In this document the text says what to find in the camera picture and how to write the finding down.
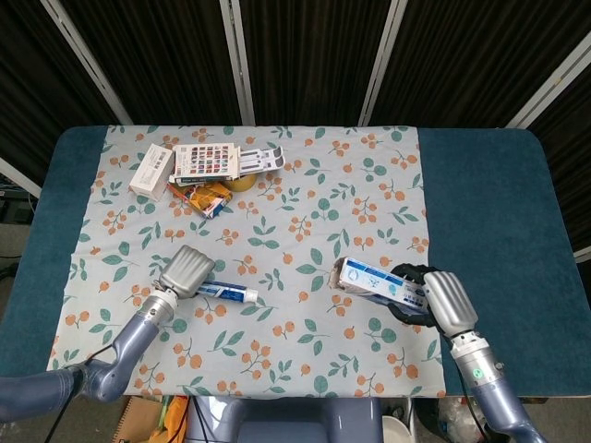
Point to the white bucket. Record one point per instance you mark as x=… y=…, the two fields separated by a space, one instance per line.
x=396 y=431

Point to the floral print tablecloth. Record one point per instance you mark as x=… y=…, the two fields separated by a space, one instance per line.
x=277 y=221

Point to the clear plastic bag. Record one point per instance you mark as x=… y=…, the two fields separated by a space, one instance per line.
x=454 y=417

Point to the orange snack packet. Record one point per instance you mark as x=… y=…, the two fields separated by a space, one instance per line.
x=205 y=198

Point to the white partition post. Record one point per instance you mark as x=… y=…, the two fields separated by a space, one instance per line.
x=549 y=85
x=18 y=177
x=237 y=60
x=88 y=60
x=383 y=60

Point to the blue white toothpaste tube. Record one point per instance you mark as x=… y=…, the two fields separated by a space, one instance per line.
x=228 y=290

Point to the yellow round object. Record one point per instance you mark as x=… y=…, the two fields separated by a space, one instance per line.
x=241 y=183

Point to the box with coloured squares print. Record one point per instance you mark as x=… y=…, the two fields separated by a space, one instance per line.
x=205 y=159

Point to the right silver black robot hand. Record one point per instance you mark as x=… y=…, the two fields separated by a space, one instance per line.
x=450 y=300

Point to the teal blue table cover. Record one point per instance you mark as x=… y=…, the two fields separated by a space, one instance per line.
x=485 y=207

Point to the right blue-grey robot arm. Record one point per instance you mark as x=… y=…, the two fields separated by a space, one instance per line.
x=485 y=374

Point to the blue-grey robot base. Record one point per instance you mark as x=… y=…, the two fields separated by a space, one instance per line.
x=300 y=424

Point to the white grey striped package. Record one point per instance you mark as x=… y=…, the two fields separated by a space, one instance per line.
x=261 y=159

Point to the white cardboard box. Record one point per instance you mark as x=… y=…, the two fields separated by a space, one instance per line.
x=150 y=173

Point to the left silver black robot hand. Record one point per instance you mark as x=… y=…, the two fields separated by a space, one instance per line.
x=187 y=272

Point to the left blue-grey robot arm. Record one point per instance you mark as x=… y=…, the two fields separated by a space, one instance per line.
x=134 y=337

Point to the blue white toothpaste box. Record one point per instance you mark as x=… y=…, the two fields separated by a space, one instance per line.
x=374 y=279

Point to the black partition panel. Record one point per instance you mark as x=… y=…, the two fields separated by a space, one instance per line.
x=570 y=161
x=161 y=55
x=37 y=92
x=314 y=55
x=471 y=55

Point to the orange yellow bag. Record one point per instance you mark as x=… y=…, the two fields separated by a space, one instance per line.
x=173 y=417

